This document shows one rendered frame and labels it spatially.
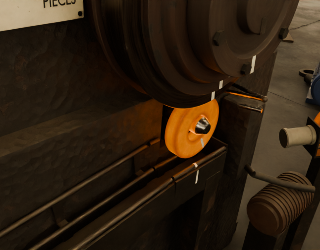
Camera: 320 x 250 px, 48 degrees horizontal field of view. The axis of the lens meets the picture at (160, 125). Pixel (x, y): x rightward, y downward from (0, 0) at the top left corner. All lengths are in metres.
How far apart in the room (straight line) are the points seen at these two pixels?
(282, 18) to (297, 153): 1.68
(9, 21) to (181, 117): 0.37
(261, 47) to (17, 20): 0.43
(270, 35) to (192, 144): 0.29
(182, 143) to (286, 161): 1.51
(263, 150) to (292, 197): 1.17
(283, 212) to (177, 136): 0.47
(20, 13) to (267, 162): 1.81
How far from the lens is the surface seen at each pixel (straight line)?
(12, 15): 0.61
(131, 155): 0.81
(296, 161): 2.30
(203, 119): 0.80
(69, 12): 0.65
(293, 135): 1.13
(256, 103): 1.01
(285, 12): 0.76
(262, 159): 2.22
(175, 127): 0.76
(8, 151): 0.65
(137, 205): 0.77
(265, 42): 0.73
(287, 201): 1.14
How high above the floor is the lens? 1.24
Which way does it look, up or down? 31 degrees down
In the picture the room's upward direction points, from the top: 4 degrees clockwise
